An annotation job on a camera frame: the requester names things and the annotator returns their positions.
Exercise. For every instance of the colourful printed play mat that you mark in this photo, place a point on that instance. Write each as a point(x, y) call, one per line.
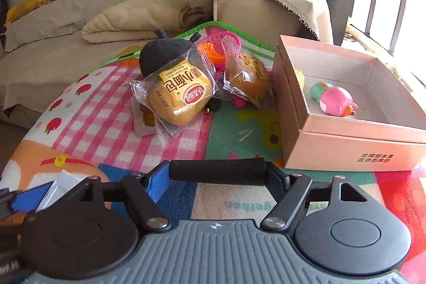
point(100, 111)

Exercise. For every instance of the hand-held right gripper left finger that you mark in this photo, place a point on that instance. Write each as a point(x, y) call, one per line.
point(159, 178)

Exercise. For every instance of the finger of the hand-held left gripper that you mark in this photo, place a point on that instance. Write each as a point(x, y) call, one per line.
point(28, 199)

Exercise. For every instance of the yellow small toy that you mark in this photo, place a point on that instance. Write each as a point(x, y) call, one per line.
point(299, 77)

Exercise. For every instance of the black plush toy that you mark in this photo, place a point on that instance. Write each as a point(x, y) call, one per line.
point(159, 51)

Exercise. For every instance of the beige sofa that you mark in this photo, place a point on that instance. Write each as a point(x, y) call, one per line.
point(50, 64)

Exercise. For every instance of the magenta plastic toy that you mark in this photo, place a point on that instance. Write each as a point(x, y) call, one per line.
point(239, 101)

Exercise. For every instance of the small pastry packet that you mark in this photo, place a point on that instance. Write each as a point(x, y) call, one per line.
point(146, 119)

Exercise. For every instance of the large bread packet yellow label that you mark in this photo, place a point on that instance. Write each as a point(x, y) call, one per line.
point(179, 97)

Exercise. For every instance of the beige folded blanket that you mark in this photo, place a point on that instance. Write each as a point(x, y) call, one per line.
point(133, 17)

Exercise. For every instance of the pink rubber toy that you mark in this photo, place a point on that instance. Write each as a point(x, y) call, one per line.
point(336, 99)

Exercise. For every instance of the brown bread packet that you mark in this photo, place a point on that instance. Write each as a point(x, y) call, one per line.
point(246, 77)

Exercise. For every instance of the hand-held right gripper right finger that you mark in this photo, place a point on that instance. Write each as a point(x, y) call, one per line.
point(279, 182)

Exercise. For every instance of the orange plastic toy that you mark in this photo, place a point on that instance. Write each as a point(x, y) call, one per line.
point(209, 52)

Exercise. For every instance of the pink plastic basket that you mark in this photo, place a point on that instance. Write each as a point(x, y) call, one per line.
point(216, 37)

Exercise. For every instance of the pink cardboard box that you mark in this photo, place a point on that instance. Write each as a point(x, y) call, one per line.
point(332, 147)

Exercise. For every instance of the grey fringed towel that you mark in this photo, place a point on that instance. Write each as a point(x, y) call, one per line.
point(293, 1)

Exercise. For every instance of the green rubber toy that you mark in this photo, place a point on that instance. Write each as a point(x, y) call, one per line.
point(319, 89)

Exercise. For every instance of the white packet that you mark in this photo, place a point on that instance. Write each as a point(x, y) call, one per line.
point(63, 189)

